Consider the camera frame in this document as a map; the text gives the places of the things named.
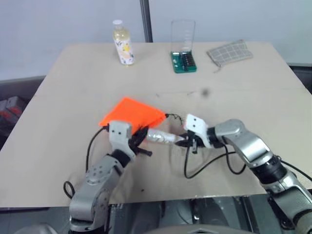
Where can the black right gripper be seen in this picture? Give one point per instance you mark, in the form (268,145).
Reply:
(195,141)

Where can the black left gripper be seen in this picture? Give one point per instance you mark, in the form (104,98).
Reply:
(135,141)

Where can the white tube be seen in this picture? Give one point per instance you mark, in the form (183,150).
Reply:
(162,138)

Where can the orange pouch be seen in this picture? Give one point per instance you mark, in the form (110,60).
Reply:
(132,112)

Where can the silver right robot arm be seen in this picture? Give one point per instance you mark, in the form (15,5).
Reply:
(253,146)

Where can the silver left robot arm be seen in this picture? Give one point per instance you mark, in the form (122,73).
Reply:
(97,180)

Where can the grey checkered cloth pouch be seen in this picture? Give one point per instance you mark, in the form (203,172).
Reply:
(230,53)

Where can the green bit box clear lid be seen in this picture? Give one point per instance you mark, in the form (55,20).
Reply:
(184,61)

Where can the yellow drink bottle white cap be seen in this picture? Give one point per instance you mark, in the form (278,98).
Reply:
(124,46)

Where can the red and black boxes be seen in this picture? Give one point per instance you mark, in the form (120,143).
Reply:
(11,111)

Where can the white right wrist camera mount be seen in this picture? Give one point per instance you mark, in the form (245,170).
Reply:
(196,125)

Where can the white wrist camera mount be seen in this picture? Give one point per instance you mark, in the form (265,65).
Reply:
(196,125)
(119,135)

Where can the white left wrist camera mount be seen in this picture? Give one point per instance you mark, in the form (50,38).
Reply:
(119,135)

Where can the dark vertical post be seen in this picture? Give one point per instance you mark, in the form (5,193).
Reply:
(146,20)

